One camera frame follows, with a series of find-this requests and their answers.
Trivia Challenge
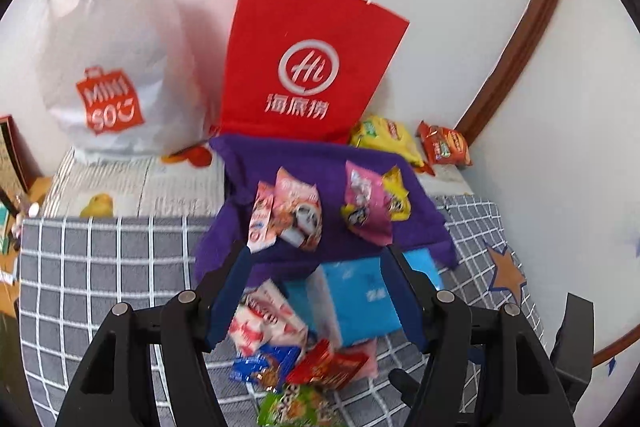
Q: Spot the white plastic bag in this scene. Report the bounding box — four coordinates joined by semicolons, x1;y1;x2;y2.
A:
35;0;211;158

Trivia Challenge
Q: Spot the orange snack bag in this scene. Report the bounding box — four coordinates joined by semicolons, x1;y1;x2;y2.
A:
417;121;473;168

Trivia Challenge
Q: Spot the pink panda snack packet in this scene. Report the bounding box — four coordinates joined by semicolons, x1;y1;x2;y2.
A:
272;167;323;252

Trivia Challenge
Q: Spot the brown wooden door frame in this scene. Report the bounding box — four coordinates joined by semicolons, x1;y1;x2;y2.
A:
452;0;578;140

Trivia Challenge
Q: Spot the pale pink snack packet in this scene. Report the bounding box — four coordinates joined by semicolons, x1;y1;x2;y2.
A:
347;338;379;379

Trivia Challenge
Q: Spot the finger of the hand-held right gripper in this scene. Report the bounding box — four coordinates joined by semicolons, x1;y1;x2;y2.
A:
549;292;596;410
389;368;420;404

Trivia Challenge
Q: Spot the blue snack packet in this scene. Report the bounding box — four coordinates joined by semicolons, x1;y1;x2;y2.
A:
230;344;302;392

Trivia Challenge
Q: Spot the red paper bag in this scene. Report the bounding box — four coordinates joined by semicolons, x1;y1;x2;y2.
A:
217;0;411;145

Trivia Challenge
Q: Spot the white red snack packet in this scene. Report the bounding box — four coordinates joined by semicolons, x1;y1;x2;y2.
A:
229;279;309;358
246;181;277;254

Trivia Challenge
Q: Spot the yellow snack packet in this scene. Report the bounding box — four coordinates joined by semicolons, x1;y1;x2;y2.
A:
382;166;412;222

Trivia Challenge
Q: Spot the yellow chips bag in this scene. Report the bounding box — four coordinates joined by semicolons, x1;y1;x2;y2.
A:
349;116;426;172

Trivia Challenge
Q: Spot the grey checked tablecloth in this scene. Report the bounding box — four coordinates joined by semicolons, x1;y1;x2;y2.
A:
17;194;546;427

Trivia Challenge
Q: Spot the green snack packet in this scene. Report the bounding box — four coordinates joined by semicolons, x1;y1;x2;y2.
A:
257;384;333;427

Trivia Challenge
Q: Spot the blue tissue pack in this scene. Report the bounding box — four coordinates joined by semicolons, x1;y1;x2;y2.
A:
282;248;443;349

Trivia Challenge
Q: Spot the red framed picture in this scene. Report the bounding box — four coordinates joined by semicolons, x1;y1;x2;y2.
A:
0;116;43;194

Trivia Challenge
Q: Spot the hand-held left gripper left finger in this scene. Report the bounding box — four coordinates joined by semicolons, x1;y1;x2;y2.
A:
55;241;253;427

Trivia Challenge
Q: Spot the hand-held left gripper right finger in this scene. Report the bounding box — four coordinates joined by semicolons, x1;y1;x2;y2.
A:
380;244;576;427

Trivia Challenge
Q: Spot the purple towel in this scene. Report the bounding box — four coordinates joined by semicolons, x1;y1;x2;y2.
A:
195;133;458;288

